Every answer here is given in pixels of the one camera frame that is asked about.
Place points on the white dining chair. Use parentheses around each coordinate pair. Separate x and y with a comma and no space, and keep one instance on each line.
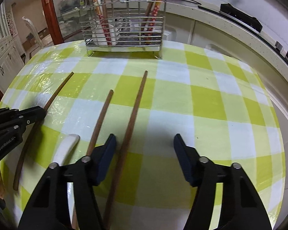
(34,31)

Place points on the green checkered tablecloth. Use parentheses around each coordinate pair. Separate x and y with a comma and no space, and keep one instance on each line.
(217,103)

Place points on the white ceramic spoon in rack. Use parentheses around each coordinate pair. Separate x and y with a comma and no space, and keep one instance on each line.
(105,34)

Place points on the wooden chopstick in rack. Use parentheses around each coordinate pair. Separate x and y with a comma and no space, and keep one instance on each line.
(147,13)

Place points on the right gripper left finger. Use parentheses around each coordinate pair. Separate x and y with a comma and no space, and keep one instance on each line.
(66,190)

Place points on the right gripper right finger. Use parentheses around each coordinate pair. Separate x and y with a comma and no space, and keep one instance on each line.
(241,206)

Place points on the red wooden door frame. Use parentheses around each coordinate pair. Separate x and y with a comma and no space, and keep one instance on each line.
(52,22)

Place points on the white ceramic spoon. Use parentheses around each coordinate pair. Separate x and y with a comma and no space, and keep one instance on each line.
(105,34)
(65,147)

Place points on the white kitchen cabinet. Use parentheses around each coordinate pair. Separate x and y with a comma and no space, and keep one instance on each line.
(10,59)

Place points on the wire utensil rack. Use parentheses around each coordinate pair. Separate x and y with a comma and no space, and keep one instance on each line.
(127,16)

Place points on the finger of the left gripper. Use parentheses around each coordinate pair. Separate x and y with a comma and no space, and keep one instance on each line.
(28,116)
(6,113)

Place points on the light wooden chopstick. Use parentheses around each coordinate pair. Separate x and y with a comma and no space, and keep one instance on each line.
(153,19)

